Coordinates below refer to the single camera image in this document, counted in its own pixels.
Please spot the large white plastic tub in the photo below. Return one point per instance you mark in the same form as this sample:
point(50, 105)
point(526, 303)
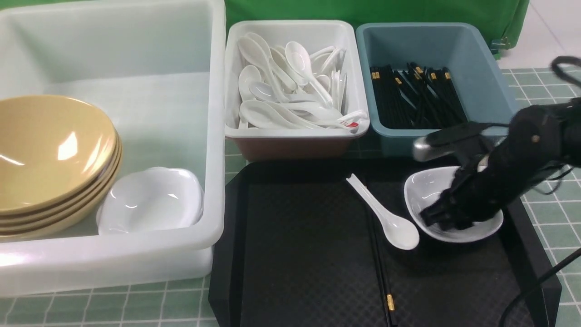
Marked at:
point(156, 67)

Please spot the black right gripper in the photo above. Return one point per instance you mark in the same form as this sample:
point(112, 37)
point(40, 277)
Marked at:
point(532, 151)

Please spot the white spoon front of bin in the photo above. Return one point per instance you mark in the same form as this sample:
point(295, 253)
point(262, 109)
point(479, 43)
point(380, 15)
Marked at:
point(270, 115)

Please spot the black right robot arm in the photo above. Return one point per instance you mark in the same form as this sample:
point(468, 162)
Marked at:
point(571, 136)

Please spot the green backdrop cloth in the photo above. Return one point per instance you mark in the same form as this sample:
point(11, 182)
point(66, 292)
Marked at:
point(497, 20)

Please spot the black serving tray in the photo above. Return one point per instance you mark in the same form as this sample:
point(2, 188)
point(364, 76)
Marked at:
point(296, 252)

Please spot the top stacked tan bowl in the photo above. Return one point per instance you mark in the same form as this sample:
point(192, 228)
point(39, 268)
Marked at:
point(39, 214)

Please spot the bundle of black chopsticks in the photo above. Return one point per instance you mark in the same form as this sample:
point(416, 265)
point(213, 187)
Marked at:
point(416, 97)

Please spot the white square dish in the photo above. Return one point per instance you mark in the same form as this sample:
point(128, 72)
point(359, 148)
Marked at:
point(423, 188)
point(150, 195)

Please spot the large upright white spoon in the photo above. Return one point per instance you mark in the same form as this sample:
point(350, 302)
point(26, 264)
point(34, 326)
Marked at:
point(299, 60)

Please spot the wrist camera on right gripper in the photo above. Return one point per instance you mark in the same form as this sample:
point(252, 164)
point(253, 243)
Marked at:
point(443, 142)

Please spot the white spoon with red label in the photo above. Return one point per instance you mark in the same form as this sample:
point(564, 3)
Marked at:
point(349, 121)

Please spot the black chopstick gold band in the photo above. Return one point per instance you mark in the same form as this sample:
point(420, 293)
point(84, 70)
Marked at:
point(377, 236)

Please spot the white soup spoon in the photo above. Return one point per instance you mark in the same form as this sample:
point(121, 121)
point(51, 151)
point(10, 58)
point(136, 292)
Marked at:
point(400, 232)

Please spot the tan noodle bowl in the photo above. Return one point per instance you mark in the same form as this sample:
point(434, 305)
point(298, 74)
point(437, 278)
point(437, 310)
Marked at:
point(51, 147)

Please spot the white spoon bin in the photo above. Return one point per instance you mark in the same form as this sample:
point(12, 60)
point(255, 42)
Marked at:
point(257, 70)

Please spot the middle stacked tan bowl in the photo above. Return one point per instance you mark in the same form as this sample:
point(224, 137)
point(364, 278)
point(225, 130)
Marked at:
point(47, 221)

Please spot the stacked tan bowl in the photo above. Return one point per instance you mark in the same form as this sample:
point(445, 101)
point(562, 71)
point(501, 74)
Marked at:
point(47, 221)
point(39, 214)
point(62, 225)

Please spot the bottom stacked tan bowl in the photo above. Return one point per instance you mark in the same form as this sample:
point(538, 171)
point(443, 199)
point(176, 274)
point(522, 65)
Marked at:
point(62, 225)

